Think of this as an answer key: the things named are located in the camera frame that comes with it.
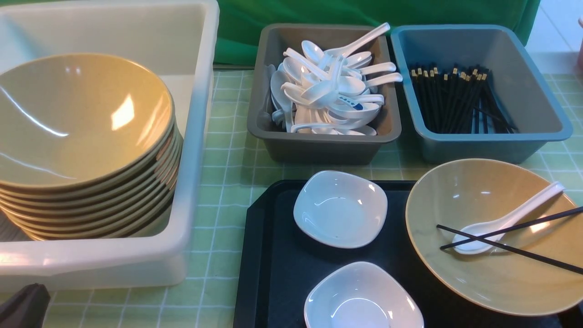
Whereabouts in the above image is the white square dish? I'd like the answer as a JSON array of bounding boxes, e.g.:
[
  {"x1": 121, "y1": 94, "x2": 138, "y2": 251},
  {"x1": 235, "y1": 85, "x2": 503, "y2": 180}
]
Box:
[
  {"x1": 293, "y1": 170, "x2": 388, "y2": 249},
  {"x1": 303, "y1": 261, "x2": 425, "y2": 328}
]

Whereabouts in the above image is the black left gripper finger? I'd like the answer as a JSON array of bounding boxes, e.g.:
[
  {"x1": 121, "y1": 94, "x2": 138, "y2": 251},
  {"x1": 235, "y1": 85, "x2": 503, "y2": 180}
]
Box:
[{"x1": 0, "y1": 284, "x2": 51, "y2": 328}]

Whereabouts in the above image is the blue chopstick bin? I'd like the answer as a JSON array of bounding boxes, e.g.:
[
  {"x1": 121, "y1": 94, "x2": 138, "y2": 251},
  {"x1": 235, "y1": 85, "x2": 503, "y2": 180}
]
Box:
[{"x1": 391, "y1": 24, "x2": 573, "y2": 164}]

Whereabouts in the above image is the green backdrop cloth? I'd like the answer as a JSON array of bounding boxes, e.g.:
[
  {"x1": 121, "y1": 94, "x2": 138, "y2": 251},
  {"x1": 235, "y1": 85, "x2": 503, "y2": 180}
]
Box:
[{"x1": 214, "y1": 0, "x2": 540, "y2": 66}]

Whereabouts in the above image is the tan noodle bowl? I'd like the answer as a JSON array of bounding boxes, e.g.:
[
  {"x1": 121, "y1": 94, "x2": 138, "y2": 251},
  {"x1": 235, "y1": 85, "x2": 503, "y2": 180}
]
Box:
[{"x1": 405, "y1": 159, "x2": 583, "y2": 316}]

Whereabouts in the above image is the stack of tan bowls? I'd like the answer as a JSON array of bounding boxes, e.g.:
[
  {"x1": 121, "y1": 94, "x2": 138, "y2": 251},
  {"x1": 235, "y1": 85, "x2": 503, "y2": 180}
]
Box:
[{"x1": 0, "y1": 53, "x2": 184, "y2": 241}]

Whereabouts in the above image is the black serving tray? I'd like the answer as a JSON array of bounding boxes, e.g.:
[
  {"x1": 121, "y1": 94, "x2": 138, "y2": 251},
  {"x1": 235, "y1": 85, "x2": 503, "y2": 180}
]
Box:
[{"x1": 233, "y1": 180, "x2": 582, "y2": 328}]

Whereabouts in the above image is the pile of white soup spoons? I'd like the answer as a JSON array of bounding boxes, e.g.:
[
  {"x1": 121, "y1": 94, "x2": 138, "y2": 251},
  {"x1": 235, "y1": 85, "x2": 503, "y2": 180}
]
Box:
[{"x1": 266, "y1": 22, "x2": 403, "y2": 136}]

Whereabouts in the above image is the white square dish front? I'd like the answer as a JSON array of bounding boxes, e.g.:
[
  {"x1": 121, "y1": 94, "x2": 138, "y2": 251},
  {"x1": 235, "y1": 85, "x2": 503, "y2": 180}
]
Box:
[{"x1": 303, "y1": 261, "x2": 425, "y2": 328}]

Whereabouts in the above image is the large white plastic tub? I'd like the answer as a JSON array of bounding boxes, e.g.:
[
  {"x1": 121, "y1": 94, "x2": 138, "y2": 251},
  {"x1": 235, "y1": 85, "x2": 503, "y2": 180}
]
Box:
[{"x1": 1, "y1": 0, "x2": 220, "y2": 293}]

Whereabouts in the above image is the bundle of black chopsticks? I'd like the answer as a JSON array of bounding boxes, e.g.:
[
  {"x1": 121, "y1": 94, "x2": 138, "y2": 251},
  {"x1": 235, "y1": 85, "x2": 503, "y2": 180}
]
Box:
[{"x1": 409, "y1": 63, "x2": 519, "y2": 134}]

